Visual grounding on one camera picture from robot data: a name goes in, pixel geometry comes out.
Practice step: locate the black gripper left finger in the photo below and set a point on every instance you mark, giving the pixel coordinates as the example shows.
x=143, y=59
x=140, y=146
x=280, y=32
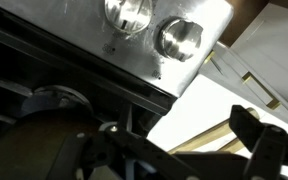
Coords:
x=140, y=150

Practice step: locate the white cabinet door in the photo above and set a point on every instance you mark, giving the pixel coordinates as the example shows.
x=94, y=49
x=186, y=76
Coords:
x=277, y=43
x=222, y=71

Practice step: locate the dark brown cooking pot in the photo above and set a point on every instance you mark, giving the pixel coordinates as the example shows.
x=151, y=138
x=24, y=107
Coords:
x=27, y=146

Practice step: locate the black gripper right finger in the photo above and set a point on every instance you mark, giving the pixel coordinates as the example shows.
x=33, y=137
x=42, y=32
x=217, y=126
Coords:
x=270, y=150

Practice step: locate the silver stove knob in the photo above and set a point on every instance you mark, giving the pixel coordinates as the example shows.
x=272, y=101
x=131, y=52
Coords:
x=179, y=40
x=129, y=15

